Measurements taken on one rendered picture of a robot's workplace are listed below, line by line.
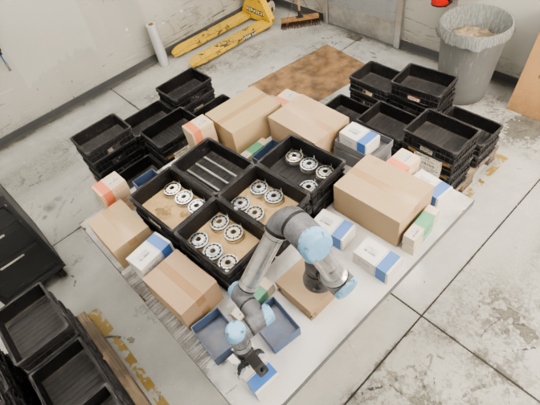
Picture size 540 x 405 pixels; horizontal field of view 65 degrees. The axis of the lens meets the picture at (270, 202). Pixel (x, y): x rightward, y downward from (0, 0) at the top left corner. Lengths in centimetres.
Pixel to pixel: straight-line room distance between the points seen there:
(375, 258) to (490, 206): 154
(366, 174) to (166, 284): 114
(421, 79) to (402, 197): 166
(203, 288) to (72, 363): 97
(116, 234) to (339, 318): 122
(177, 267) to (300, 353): 70
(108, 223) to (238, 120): 99
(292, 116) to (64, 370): 192
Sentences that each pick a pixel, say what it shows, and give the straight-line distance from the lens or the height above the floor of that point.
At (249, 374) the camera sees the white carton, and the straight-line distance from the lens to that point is 189.
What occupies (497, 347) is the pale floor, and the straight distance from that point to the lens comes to 290.
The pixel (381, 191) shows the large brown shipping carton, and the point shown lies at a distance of 222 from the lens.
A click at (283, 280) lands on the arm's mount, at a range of 206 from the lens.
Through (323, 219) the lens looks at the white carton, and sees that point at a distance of 224.
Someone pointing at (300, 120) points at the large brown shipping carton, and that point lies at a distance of 265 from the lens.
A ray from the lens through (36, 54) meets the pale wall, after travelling 494.
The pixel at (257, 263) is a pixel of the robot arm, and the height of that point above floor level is 122.
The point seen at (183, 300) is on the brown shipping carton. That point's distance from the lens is 202.
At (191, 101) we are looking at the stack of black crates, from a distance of 374.
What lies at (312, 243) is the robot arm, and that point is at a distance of 141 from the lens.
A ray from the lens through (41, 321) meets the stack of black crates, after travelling 280.
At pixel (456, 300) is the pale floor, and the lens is 297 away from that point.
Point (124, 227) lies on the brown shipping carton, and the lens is 241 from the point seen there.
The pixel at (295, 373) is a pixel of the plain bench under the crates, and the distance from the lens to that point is 196.
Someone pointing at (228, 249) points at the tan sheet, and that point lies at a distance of 215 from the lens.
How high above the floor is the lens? 255
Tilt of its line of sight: 49 degrees down
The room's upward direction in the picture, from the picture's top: 11 degrees counter-clockwise
